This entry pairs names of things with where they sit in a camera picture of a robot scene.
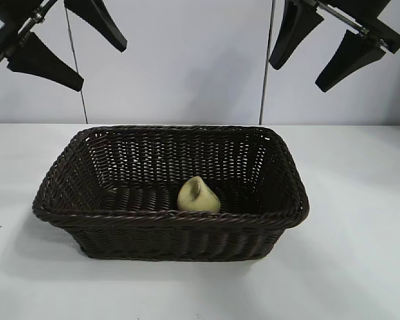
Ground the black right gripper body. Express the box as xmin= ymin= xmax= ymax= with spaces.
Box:
xmin=283 ymin=0 xmax=400 ymax=54

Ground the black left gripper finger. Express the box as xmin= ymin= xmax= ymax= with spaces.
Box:
xmin=6 ymin=31 xmax=85 ymax=93
xmin=63 ymin=0 xmax=128 ymax=53

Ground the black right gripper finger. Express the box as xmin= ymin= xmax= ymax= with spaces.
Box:
xmin=315 ymin=29 xmax=386 ymax=93
xmin=269 ymin=3 xmax=325 ymax=71

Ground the dark brown wicker basket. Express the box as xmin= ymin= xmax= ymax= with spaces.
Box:
xmin=31 ymin=125 xmax=311 ymax=264

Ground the thin metal wall strip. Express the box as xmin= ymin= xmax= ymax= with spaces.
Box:
xmin=259 ymin=0 xmax=275 ymax=124
xmin=64 ymin=3 xmax=88 ymax=123

